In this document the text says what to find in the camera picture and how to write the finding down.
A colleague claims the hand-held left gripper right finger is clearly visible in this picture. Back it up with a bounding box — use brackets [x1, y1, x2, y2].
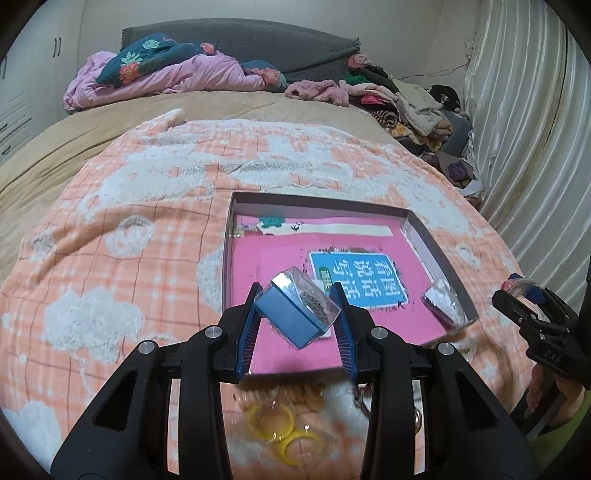
[329, 281, 541, 480]

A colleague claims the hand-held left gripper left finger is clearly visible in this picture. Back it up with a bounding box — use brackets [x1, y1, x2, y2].
[51, 282, 264, 480]

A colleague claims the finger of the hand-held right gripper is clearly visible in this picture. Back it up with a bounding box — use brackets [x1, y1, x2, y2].
[492, 290, 548, 336]
[531, 284, 581, 326]

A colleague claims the small clear plastic case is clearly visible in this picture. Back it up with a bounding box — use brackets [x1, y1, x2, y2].
[503, 274, 534, 302]

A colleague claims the blue jewelry box clear lid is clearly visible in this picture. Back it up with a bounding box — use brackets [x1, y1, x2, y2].
[254, 267, 343, 348]

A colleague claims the pink spiral hair tie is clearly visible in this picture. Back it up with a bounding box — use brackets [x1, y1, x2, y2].
[233, 384, 325, 412]

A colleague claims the bag of yellow hair ties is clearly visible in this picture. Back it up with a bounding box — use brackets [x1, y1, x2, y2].
[233, 398, 333, 469]

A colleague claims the grey cardboard box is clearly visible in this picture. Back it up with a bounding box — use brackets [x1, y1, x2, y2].
[222, 191, 479, 377]

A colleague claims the person's right forearm green sleeve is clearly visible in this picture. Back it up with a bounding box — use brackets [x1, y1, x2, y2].
[531, 388, 591, 462]

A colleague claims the person's right hand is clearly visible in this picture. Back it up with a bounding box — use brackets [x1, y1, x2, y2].
[525, 366, 560, 414]

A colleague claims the small clear plastic bag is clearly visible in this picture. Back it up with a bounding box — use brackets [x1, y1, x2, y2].
[421, 278, 467, 329]

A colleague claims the pink book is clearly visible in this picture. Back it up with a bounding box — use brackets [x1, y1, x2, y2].
[228, 215, 451, 374]

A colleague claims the peach checked blanket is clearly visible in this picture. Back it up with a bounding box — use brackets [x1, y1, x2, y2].
[0, 108, 536, 476]

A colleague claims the white curtain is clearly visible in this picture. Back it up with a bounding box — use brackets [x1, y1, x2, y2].
[462, 0, 591, 289]

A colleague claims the pile of clothes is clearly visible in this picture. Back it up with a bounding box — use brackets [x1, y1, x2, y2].
[339, 53, 483, 206]

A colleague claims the pink fluffy garment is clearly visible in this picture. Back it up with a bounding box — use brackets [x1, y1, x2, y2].
[285, 79, 352, 108]

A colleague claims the beige bed sheet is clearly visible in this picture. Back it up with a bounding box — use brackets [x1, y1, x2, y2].
[0, 88, 407, 278]

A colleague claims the pink floral quilt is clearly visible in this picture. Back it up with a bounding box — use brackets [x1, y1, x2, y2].
[63, 33, 289, 112]

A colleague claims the grey headboard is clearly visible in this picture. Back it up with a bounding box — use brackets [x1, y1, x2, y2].
[121, 18, 361, 85]

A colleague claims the white wardrobe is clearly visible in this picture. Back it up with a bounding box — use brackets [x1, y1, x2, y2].
[0, 9, 93, 162]

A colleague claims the thin wall cable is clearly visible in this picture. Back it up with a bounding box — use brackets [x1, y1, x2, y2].
[399, 64, 469, 80]

